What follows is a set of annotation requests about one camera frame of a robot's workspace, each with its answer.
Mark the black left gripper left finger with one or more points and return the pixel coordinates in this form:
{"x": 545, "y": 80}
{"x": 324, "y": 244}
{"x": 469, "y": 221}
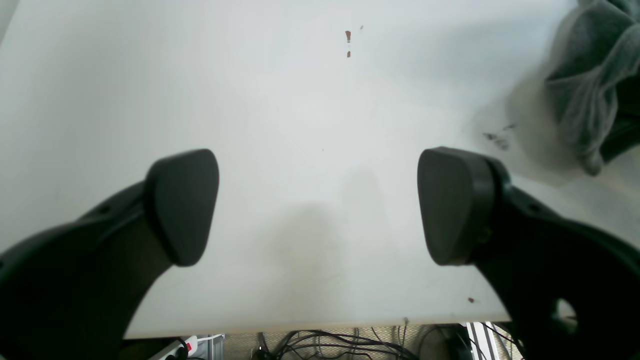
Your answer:
{"x": 70, "y": 292}

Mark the white power strip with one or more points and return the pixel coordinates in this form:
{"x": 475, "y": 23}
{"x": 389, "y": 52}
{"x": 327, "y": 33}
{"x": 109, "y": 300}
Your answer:
{"x": 183, "y": 348}

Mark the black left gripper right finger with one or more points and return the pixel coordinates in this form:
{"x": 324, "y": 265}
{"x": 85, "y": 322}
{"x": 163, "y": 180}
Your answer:
{"x": 570, "y": 289}

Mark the grey T-shirt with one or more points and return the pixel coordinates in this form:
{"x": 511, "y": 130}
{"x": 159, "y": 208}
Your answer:
{"x": 593, "y": 90}

